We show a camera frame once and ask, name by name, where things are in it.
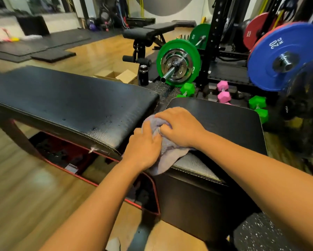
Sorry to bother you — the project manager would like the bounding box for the black weight plate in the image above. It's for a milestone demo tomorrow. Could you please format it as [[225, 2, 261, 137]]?
[[277, 57, 313, 158]]

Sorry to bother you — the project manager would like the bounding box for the red weight plate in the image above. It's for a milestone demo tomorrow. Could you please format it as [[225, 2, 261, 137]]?
[[243, 12, 270, 51]]

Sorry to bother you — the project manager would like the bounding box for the black padded bench backrest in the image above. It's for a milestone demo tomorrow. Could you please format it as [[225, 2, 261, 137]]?
[[0, 66, 160, 156]]

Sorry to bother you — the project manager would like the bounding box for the pink hex dumbbell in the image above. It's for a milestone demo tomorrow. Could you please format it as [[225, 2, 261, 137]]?
[[217, 81, 232, 105]]

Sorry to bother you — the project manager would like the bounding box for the small black floor mat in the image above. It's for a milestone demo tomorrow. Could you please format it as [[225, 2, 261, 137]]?
[[31, 49, 77, 63]]

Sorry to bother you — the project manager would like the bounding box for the open cardboard box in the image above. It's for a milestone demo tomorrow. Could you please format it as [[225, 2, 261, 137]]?
[[93, 69, 138, 85]]

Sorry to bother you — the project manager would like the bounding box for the red and black bench frame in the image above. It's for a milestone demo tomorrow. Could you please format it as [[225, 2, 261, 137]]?
[[0, 106, 161, 251]]

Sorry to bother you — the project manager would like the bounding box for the grey cleaning cloth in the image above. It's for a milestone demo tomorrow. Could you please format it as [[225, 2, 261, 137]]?
[[141, 114, 197, 176]]

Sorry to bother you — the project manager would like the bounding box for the black power rack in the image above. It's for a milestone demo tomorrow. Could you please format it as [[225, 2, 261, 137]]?
[[198, 0, 285, 88]]

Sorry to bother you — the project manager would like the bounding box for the person's right hand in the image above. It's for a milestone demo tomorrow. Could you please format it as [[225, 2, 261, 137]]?
[[154, 107, 208, 148]]

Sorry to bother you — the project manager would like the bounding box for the silver barbell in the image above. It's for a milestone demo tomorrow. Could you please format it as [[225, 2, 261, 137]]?
[[160, 36, 207, 83]]

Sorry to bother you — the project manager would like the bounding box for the person's left hand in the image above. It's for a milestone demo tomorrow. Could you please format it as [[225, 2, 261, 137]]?
[[122, 121, 163, 173]]

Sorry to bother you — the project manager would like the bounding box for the black padded bench seat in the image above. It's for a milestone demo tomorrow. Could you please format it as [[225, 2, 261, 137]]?
[[149, 97, 268, 242]]

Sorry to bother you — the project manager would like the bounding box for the grey exercise ball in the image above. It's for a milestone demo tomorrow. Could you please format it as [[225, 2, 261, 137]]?
[[135, 0, 195, 17]]

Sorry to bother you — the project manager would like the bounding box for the person's left forearm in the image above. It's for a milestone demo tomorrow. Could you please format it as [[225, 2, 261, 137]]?
[[40, 157, 146, 251]]

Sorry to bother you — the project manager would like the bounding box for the black water bottle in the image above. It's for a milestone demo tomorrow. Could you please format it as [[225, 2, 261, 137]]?
[[138, 65, 149, 86]]

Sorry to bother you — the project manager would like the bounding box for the blue weight plate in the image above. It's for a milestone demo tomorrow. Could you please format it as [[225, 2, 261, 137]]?
[[247, 22, 313, 92]]

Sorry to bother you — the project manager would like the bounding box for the person's right forearm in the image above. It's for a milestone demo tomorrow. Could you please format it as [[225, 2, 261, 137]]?
[[196, 131, 313, 251]]

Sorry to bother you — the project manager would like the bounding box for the green hex dumbbell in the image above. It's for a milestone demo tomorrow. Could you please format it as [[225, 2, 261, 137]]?
[[175, 83, 196, 98], [249, 96, 269, 125]]

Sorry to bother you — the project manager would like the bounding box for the small green weight plate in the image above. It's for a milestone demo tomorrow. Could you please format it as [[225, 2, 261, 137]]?
[[189, 23, 211, 50]]

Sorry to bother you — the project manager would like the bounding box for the large green weight plate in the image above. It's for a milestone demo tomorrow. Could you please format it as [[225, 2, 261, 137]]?
[[156, 39, 201, 88]]

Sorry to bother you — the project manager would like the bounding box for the black adjustable gym bench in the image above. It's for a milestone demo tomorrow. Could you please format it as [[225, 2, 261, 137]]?
[[122, 22, 178, 67]]

